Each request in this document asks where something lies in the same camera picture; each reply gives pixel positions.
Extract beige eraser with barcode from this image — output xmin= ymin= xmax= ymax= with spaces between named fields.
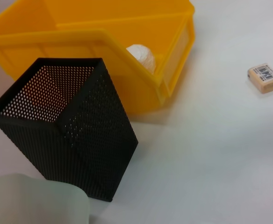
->
xmin=246 ymin=63 xmax=273 ymax=95

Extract clear glass bowl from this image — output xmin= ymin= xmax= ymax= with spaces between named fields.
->
xmin=0 ymin=172 xmax=92 ymax=224

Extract black mesh pen holder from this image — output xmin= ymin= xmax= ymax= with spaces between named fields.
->
xmin=0 ymin=57 xmax=139 ymax=203

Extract white paper ball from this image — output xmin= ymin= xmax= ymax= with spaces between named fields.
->
xmin=126 ymin=44 xmax=156 ymax=75

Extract yellow plastic storage bin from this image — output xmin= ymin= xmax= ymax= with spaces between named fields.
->
xmin=0 ymin=0 xmax=196 ymax=117

